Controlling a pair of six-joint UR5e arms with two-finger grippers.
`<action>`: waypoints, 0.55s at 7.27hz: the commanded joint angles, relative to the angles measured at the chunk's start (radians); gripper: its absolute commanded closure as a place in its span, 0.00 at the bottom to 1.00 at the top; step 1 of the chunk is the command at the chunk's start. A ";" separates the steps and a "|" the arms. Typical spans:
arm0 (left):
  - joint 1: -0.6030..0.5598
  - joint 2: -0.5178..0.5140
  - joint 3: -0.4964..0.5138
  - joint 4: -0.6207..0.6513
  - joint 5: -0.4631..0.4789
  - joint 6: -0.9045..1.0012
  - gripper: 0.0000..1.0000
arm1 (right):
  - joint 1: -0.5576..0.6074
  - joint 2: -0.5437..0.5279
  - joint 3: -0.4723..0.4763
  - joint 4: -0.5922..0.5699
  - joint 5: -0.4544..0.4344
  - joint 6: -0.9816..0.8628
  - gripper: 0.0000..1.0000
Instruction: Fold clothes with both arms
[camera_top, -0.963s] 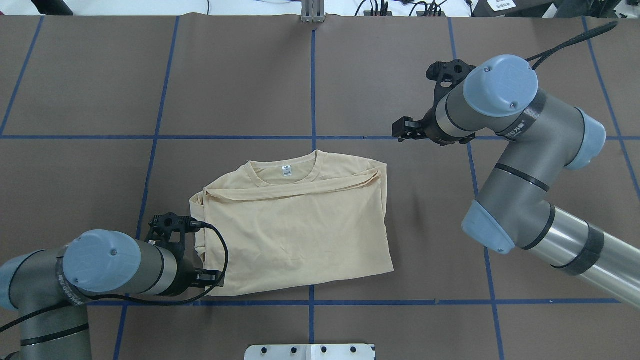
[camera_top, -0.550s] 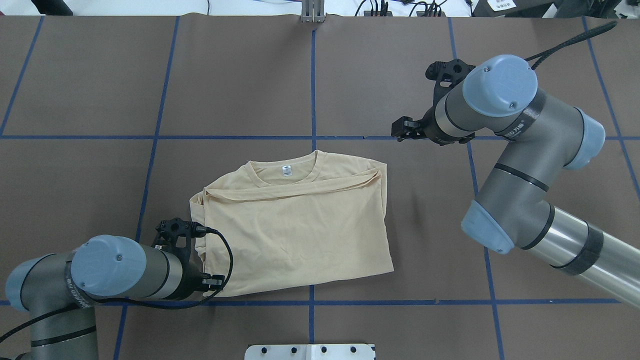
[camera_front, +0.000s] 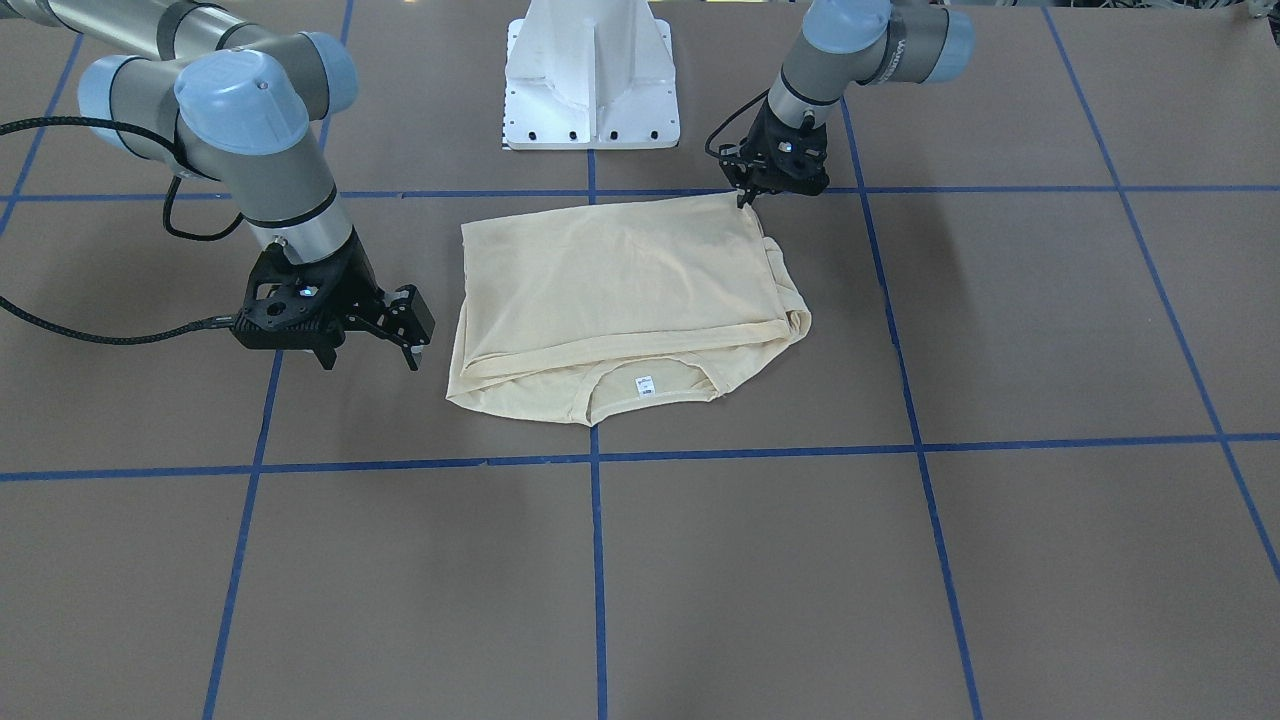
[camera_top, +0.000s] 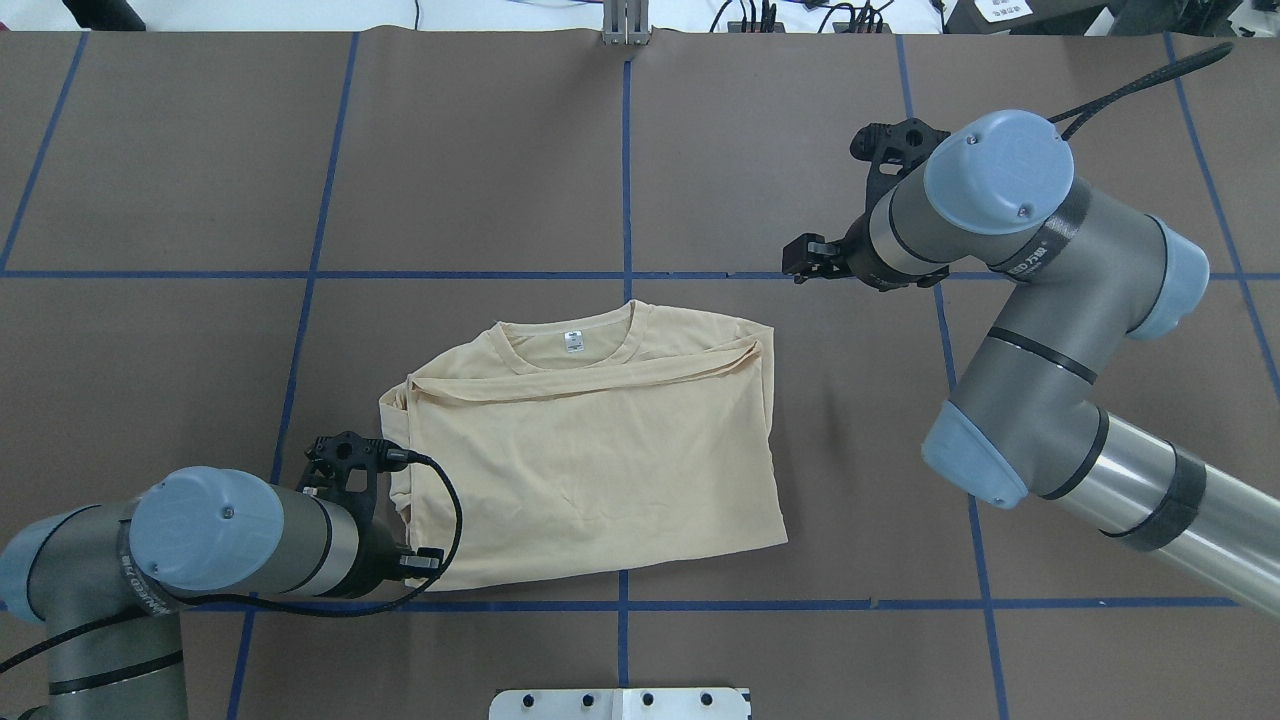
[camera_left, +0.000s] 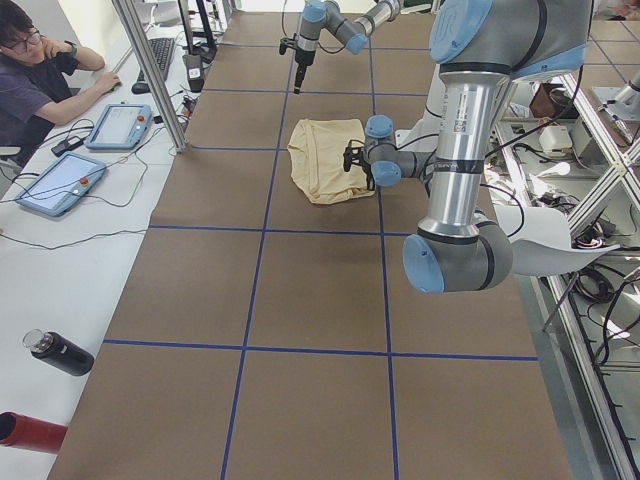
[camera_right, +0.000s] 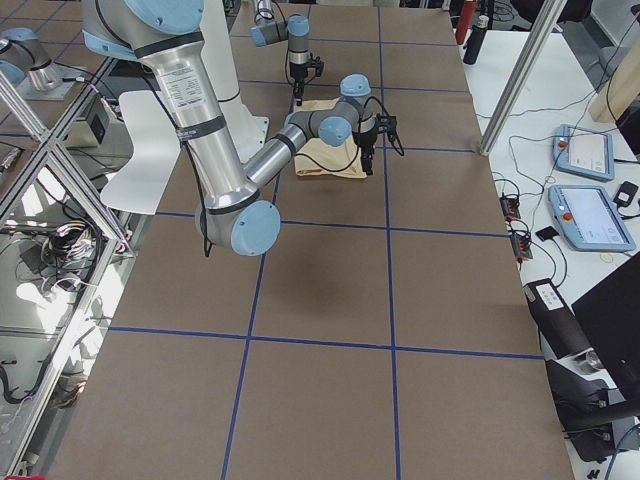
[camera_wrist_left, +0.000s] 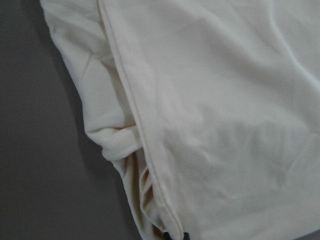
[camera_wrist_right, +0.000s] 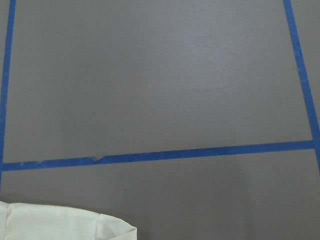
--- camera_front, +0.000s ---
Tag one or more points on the beige long-sleeve printed shirt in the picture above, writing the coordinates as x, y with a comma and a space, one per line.
573, 315

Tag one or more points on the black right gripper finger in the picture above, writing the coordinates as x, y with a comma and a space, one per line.
412, 352
326, 353

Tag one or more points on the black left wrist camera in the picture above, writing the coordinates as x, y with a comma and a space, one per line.
736, 162

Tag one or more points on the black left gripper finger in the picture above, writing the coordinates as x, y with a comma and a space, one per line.
747, 194

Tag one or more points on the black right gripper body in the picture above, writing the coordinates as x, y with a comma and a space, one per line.
362, 285

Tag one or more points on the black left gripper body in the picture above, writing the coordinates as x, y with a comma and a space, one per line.
757, 146

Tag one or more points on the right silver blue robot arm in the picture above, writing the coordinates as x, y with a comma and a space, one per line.
215, 97

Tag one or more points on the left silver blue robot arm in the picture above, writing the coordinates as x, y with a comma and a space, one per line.
840, 44

